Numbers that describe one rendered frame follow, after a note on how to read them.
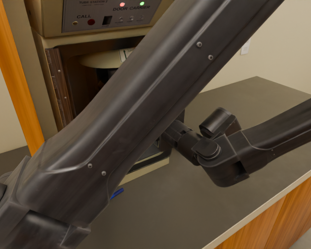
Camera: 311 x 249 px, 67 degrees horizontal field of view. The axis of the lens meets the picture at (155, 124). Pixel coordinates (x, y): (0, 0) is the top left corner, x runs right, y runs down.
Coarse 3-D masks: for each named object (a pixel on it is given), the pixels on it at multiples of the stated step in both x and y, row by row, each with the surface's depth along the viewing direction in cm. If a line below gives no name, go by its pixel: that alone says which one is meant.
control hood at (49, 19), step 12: (36, 0) 38; (48, 0) 35; (60, 0) 36; (168, 0) 47; (36, 12) 41; (48, 12) 38; (60, 12) 39; (156, 12) 49; (48, 24) 40; (60, 24) 41; (48, 36) 43
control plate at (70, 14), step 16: (64, 0) 36; (80, 0) 38; (96, 0) 39; (112, 0) 41; (128, 0) 42; (144, 0) 44; (160, 0) 46; (64, 16) 40; (80, 16) 41; (96, 16) 43; (112, 16) 45; (128, 16) 47; (144, 16) 49; (64, 32) 43
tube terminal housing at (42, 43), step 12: (24, 0) 48; (36, 24) 45; (36, 36) 49; (60, 36) 46; (72, 36) 48; (84, 36) 49; (96, 36) 50; (108, 36) 52; (120, 36) 53; (132, 36) 55; (36, 48) 54; (48, 72) 49; (48, 84) 54; (48, 96) 61; (60, 120) 55; (144, 168) 78; (156, 168) 81
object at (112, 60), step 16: (64, 48) 47; (80, 48) 48; (96, 48) 50; (112, 48) 52; (128, 48) 54; (64, 64) 48; (80, 64) 50; (96, 64) 52; (112, 64) 53; (80, 80) 51; (96, 80) 53; (80, 96) 53; (80, 112) 55; (144, 160) 73; (160, 160) 77
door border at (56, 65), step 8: (56, 48) 46; (56, 56) 46; (48, 64) 46; (56, 64) 47; (56, 72) 48; (56, 80) 49; (64, 80) 49; (56, 88) 49; (64, 88) 50; (56, 96) 50; (64, 96) 51; (64, 104) 52; (64, 112) 53; (64, 120) 53; (72, 120) 54
